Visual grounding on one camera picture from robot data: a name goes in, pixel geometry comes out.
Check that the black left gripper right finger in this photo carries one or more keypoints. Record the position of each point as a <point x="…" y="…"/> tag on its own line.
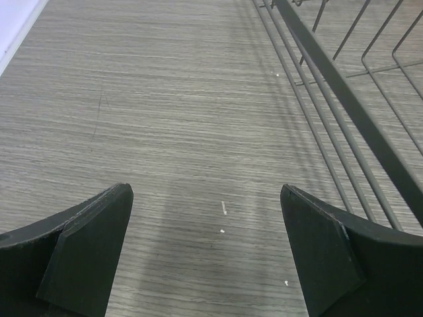
<point x="348" y="265"/>

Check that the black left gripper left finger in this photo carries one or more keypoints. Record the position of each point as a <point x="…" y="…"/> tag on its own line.
<point x="65" y="264"/>

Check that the grey wire dish rack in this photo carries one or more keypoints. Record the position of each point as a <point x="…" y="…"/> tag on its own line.
<point x="355" y="71"/>

